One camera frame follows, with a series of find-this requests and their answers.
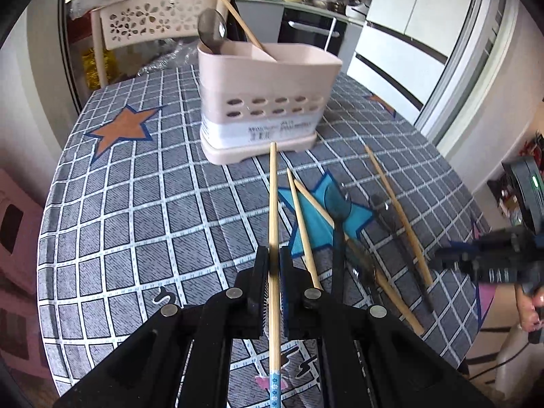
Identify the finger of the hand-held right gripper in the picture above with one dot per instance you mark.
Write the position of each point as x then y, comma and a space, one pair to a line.
454, 257

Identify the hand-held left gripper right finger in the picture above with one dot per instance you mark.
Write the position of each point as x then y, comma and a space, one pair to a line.
285, 289

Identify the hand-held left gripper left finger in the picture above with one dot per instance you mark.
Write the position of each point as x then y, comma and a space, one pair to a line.
260, 276

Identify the bamboo chopstick with blue end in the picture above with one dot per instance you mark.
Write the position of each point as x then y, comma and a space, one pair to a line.
273, 204

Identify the grey transparent plastic spoon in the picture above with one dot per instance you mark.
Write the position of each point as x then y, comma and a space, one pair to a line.
361, 263
338, 204
382, 212
210, 29

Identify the pink plastic utensil holder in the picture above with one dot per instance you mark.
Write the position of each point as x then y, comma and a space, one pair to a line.
263, 93

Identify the person's right hand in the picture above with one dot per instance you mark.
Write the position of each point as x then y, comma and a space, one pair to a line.
529, 310

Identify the crinkled silver foil bag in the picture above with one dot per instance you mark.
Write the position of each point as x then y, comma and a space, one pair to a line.
170, 59

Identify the white refrigerator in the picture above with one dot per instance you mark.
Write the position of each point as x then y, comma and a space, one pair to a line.
408, 21

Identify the pink plastic stool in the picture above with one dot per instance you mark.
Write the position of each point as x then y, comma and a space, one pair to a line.
17, 263

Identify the black built-in oven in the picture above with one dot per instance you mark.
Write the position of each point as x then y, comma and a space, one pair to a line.
310, 29

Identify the yellow packaged item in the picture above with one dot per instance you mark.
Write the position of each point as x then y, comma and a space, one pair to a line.
95, 68

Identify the white rice cooker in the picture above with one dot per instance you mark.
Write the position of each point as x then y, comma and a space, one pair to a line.
356, 10

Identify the pink perforated plastic basket rack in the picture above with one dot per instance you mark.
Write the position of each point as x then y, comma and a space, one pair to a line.
170, 12

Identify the sliding door frame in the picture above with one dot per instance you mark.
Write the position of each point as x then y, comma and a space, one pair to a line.
463, 59

